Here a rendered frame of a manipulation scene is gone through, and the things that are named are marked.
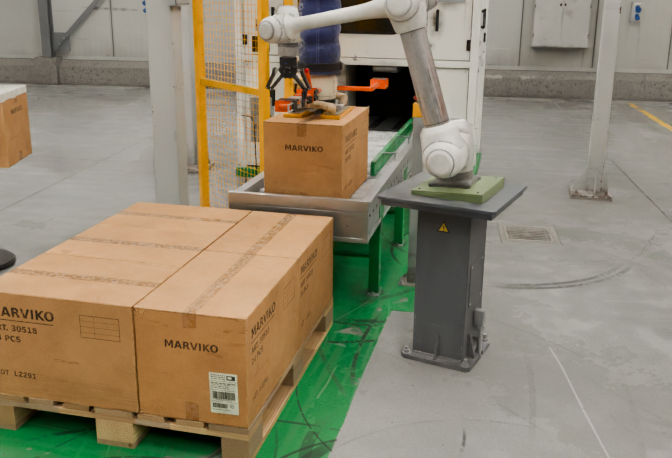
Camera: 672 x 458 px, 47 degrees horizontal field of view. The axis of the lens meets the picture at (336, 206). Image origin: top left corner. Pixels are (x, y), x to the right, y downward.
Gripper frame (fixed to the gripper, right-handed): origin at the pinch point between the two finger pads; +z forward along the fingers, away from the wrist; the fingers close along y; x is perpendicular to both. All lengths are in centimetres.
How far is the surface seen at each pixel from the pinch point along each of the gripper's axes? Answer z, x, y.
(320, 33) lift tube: -28, -49, -2
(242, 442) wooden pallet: 99, 107, -15
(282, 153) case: 28.7, -29.0, 11.9
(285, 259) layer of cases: 54, 49, -13
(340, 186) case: 43, -29, -17
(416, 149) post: 32, -76, -47
